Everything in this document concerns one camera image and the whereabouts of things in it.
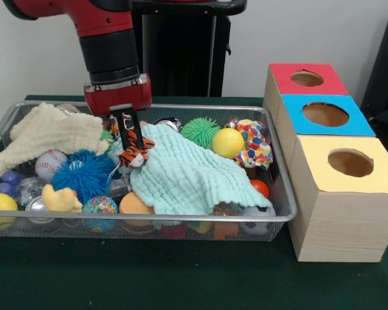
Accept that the wooden box with three holes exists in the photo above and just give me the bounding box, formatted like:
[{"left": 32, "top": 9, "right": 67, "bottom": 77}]
[{"left": 263, "top": 63, "right": 388, "bottom": 263}]

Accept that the dark green table cloth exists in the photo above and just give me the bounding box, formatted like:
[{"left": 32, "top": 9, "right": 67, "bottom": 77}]
[{"left": 0, "top": 94, "right": 388, "bottom": 310}]

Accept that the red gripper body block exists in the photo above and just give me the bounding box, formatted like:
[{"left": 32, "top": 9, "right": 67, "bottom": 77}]
[{"left": 83, "top": 73, "right": 153, "bottom": 117}]

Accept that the smooth yellow ball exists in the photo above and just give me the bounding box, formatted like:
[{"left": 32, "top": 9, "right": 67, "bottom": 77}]
[{"left": 211, "top": 127, "right": 246, "bottom": 159}]

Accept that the globe print ball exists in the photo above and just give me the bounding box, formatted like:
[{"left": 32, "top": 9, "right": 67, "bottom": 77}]
[{"left": 81, "top": 195, "right": 119, "bottom": 214}]

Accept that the orange striped tiger plush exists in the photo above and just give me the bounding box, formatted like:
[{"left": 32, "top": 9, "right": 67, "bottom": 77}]
[{"left": 118, "top": 129, "right": 156, "bottom": 169}]

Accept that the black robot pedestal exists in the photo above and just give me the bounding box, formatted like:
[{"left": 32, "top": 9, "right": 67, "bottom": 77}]
[{"left": 131, "top": 0, "right": 248, "bottom": 98}]

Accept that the large multicoloured patterned cloth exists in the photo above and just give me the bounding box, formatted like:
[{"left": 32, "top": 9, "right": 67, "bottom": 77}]
[{"left": 224, "top": 118, "right": 274, "bottom": 171}]

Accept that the mint green waffle cloth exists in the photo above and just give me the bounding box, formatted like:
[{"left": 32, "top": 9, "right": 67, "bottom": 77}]
[{"left": 114, "top": 124, "right": 273, "bottom": 216}]

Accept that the orange foam ball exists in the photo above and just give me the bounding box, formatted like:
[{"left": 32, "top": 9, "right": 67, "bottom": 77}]
[{"left": 118, "top": 192, "right": 155, "bottom": 216}]

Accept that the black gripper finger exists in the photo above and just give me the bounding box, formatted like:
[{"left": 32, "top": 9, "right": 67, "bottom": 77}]
[
  {"left": 128, "top": 108, "right": 144, "bottom": 152},
  {"left": 111, "top": 112, "right": 131, "bottom": 153}
]

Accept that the white baseball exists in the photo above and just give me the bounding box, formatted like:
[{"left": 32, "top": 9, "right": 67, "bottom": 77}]
[{"left": 34, "top": 150, "right": 69, "bottom": 181}]

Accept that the yellow plush toy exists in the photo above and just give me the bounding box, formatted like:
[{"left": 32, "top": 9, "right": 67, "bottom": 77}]
[{"left": 41, "top": 184, "right": 83, "bottom": 213}]

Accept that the small knotted multicoloured cloth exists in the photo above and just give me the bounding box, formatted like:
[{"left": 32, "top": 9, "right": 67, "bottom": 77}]
[{"left": 107, "top": 112, "right": 132, "bottom": 142}]

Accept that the yellow tennis ball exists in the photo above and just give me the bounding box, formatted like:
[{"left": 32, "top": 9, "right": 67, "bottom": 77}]
[{"left": 0, "top": 192, "right": 19, "bottom": 212}]

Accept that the green spiky ball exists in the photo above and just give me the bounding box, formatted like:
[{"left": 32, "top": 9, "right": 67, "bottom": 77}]
[{"left": 180, "top": 116, "right": 221, "bottom": 151}]

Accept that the small red ball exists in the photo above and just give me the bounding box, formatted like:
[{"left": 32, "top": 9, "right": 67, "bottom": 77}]
[{"left": 249, "top": 179, "right": 270, "bottom": 200}]

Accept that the shallow wire mesh bin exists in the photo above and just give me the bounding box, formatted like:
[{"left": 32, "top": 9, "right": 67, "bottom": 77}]
[{"left": 0, "top": 100, "right": 297, "bottom": 242}]

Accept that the blue spiky toy with eyes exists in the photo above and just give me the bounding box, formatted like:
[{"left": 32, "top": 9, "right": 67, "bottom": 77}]
[{"left": 50, "top": 149, "right": 120, "bottom": 205}]

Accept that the purple bumpy toy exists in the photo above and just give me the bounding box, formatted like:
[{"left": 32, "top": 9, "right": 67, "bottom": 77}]
[{"left": 0, "top": 170, "right": 23, "bottom": 198}]

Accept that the cream waffle cloth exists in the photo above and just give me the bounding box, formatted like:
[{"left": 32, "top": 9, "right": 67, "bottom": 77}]
[{"left": 0, "top": 102, "right": 109, "bottom": 177}]

